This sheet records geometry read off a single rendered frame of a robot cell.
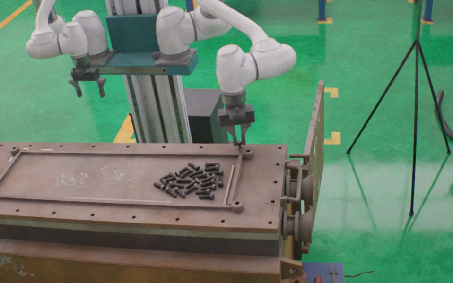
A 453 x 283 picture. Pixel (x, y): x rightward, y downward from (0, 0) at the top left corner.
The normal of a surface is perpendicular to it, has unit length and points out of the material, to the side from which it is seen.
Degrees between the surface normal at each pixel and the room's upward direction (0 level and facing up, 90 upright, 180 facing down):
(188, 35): 97
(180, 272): 90
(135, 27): 90
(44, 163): 0
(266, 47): 24
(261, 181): 0
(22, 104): 0
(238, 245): 90
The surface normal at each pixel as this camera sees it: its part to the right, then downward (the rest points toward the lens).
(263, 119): -0.10, -0.81
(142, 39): -0.22, 0.58
